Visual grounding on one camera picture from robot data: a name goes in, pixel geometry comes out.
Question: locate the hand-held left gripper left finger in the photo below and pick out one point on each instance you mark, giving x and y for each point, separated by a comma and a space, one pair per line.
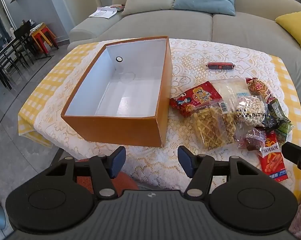
118, 161

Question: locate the red and yellow stool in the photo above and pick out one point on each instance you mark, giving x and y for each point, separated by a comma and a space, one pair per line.
41, 33

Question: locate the clear packet of yellow sticks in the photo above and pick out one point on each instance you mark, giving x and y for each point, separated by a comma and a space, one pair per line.
210, 127

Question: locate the red fries snack packet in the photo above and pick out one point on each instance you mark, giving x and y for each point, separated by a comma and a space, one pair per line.
258, 86

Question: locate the orange-red cloth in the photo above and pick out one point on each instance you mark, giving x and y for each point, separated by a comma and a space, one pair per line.
125, 182

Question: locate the orange cardboard box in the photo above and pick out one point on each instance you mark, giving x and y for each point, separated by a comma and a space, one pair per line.
115, 130

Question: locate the red-orange spicy strip packet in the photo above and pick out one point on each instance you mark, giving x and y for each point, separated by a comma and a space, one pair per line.
271, 160

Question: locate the colourful small booklet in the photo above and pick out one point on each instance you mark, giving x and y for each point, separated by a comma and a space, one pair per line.
118, 7

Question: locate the black dining table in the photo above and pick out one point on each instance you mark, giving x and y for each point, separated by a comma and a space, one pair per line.
0, 52

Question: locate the beige sofa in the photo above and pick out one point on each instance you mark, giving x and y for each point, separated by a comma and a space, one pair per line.
165, 27

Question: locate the clear packet of white nuts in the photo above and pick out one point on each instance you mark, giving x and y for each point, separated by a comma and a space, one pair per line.
248, 110

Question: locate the green snack packet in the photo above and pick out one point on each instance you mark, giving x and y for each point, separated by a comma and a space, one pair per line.
275, 108

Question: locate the clear packet of dark dates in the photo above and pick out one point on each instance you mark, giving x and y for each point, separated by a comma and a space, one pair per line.
253, 138

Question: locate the red sausage stick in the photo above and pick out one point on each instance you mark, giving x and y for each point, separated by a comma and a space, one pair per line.
220, 65

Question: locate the dark seaweed snack packet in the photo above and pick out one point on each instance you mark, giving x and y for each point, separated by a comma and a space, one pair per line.
283, 130

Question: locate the yellow cushion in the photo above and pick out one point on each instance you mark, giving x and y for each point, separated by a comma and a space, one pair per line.
295, 25

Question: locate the yellow checked tablecloth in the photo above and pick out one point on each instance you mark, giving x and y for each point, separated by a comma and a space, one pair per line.
40, 92

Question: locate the red cartoon snack packet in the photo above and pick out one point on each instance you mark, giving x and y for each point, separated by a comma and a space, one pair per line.
193, 97

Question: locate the black dining chair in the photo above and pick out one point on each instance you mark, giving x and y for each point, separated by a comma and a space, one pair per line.
24, 32

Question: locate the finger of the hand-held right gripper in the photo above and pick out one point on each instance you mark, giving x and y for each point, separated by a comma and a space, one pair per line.
295, 155

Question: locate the white printed booklet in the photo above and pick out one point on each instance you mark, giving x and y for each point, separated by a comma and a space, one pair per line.
103, 12

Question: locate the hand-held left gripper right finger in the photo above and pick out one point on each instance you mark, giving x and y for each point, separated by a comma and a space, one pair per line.
185, 160

